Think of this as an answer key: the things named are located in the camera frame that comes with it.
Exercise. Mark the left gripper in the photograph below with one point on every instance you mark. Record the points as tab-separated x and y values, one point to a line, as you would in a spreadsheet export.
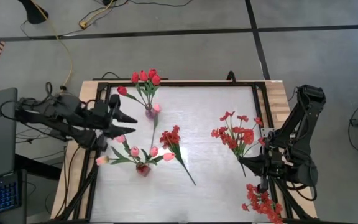
101	115

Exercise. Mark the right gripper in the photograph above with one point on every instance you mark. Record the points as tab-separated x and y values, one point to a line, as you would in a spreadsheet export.
277	165

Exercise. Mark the long green stem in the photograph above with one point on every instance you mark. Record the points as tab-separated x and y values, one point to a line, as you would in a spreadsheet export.
134	151

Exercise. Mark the red blossom artificial bunch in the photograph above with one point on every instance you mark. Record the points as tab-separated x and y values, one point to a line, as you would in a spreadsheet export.
170	138
238	137
261	202

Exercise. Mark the red glass vase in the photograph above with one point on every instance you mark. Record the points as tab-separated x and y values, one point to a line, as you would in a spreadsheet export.
143	170

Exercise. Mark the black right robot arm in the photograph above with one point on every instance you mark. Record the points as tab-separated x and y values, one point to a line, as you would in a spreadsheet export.
306	109

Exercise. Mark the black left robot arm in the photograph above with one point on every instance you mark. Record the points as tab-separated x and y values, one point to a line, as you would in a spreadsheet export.
57	124

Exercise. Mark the purple glass vase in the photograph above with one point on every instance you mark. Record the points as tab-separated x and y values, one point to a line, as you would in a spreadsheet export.
149	114

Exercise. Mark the black clamp knob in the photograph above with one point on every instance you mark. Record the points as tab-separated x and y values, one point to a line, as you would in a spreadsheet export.
231	76

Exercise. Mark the silver arm base bracket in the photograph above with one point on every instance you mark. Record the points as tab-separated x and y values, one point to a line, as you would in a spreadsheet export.
266	132

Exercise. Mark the black aluminium table frame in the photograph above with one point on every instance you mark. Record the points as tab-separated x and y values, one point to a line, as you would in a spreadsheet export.
197	84

